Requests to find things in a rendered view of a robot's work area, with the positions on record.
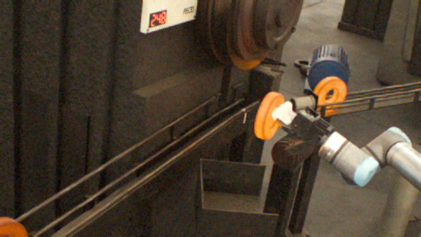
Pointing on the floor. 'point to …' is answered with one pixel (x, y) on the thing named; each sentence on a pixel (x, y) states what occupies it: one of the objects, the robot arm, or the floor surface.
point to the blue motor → (327, 67)
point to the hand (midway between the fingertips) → (270, 110)
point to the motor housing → (284, 182)
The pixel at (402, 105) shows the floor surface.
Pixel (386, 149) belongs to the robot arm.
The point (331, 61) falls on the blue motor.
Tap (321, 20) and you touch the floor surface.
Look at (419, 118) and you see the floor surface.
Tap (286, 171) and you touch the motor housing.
